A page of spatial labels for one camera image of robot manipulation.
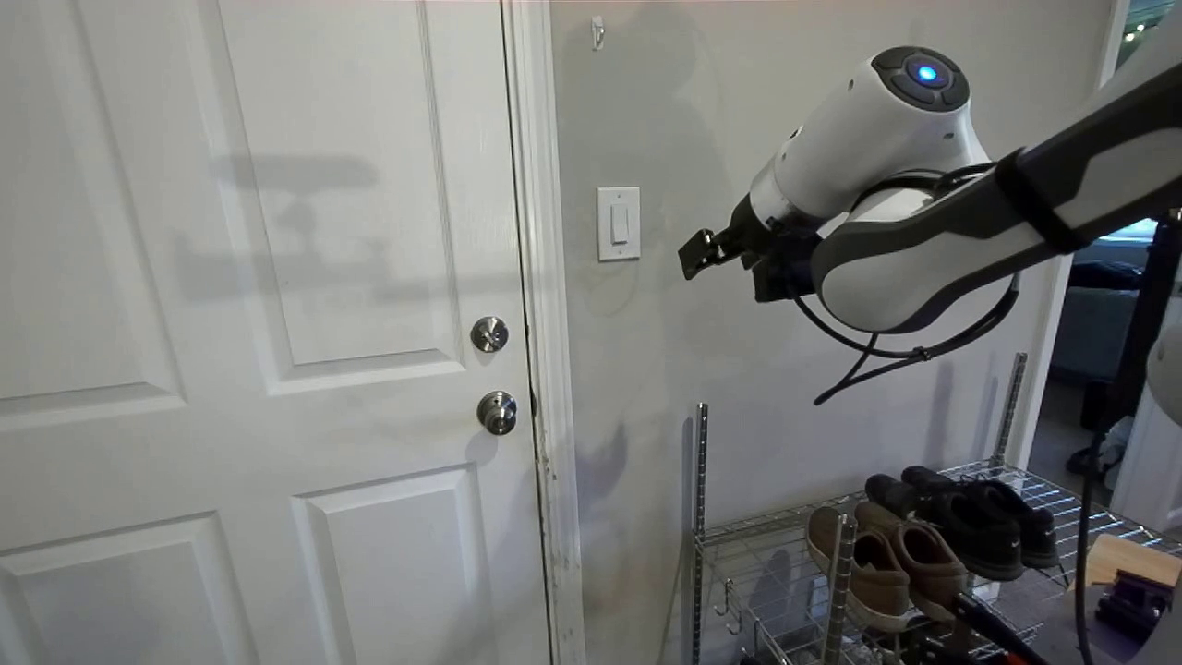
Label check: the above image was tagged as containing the silver door knob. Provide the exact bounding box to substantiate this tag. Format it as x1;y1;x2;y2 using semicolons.
477;390;519;434

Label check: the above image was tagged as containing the black shoe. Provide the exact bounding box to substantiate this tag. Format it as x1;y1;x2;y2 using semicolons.
901;466;1060;581
863;466;1024;581

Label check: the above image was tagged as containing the tan shoe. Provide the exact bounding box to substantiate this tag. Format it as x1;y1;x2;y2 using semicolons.
857;501;969;604
806;506;912;630

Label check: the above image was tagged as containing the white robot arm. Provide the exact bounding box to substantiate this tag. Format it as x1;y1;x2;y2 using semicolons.
681;38;1182;333

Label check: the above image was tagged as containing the white front door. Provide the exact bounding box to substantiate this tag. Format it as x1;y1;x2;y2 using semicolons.
0;0;555;665

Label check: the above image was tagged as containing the wooden board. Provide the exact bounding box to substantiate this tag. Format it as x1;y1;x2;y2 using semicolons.
1084;534;1182;586

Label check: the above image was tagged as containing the white wall light switch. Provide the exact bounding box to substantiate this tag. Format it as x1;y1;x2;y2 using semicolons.
599;185;639;263

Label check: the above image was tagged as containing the metal wire shoe rack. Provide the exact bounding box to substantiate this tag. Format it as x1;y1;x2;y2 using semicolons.
681;349;1182;665

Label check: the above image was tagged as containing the silver deadbolt lock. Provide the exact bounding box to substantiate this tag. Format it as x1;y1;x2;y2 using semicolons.
468;313;511;355

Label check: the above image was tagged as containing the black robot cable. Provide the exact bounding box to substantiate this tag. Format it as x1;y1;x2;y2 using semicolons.
791;272;1025;410

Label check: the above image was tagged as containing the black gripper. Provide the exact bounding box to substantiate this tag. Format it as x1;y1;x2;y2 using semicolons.
681;198;821;302

